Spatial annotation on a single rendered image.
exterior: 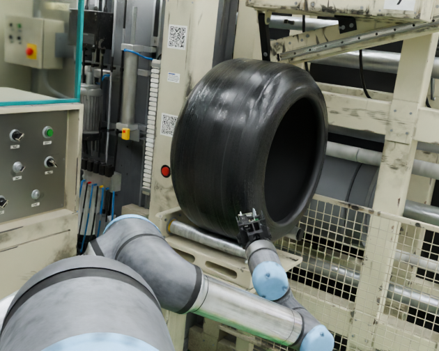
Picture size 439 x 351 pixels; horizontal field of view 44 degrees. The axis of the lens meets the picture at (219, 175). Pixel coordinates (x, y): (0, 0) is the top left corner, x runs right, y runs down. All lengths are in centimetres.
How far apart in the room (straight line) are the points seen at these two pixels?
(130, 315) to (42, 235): 152
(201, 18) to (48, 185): 73
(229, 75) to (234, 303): 76
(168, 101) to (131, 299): 151
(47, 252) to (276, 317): 96
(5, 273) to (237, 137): 83
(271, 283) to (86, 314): 91
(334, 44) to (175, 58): 56
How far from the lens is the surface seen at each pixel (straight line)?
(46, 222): 184
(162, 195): 191
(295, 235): 189
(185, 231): 178
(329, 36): 199
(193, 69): 180
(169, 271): 100
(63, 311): 35
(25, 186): 181
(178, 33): 182
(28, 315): 37
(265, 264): 124
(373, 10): 180
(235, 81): 158
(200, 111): 156
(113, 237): 110
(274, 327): 114
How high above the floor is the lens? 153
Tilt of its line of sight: 14 degrees down
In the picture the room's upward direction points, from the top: 6 degrees clockwise
